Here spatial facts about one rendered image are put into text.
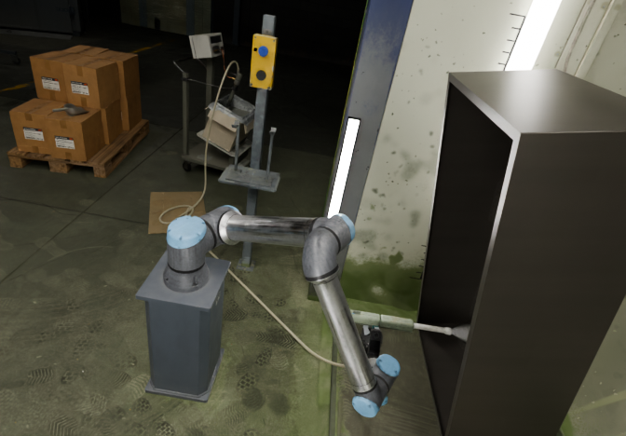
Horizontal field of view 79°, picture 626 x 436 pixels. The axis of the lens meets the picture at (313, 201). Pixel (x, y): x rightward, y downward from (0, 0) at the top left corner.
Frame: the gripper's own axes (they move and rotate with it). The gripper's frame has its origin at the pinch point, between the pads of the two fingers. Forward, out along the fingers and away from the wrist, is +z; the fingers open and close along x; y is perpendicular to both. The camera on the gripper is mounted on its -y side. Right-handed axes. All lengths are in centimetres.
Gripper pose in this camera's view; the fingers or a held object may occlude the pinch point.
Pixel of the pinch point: (370, 321)
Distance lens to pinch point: 186.2
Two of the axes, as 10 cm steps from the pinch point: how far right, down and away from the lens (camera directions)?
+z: 0.6, -5.3, 8.5
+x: 9.9, 1.2, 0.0
